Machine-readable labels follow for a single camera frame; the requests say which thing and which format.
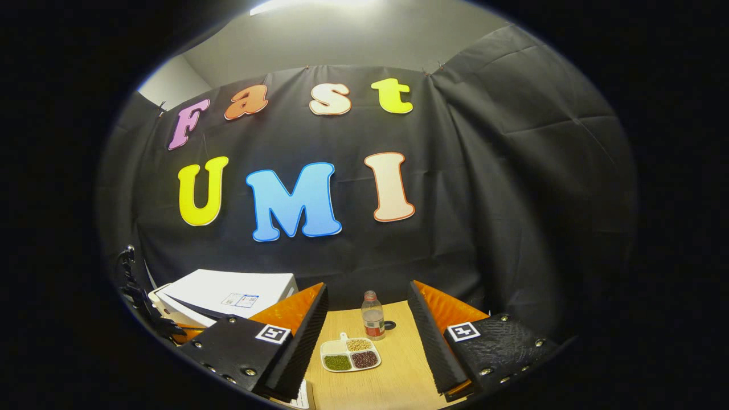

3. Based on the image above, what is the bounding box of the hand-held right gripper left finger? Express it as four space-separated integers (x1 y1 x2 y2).
179 283 329 401

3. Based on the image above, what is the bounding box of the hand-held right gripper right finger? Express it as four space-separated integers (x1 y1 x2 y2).
407 280 562 402

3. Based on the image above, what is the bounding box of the white microwave oven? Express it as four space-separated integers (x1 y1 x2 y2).
148 269 298 330

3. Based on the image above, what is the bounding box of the small white ribbed tray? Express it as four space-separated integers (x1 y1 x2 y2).
284 379 311 410

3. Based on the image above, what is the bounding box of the white divided dish of beans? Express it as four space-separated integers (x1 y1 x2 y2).
320 333 382 373

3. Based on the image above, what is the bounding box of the clear plastic bottle red label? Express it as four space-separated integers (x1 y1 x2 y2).
362 290 386 341

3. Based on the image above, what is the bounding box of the black backdrop cloth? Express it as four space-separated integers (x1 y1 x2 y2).
94 23 638 342

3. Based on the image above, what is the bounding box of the large ceiling light panel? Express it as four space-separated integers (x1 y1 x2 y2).
251 0 376 15

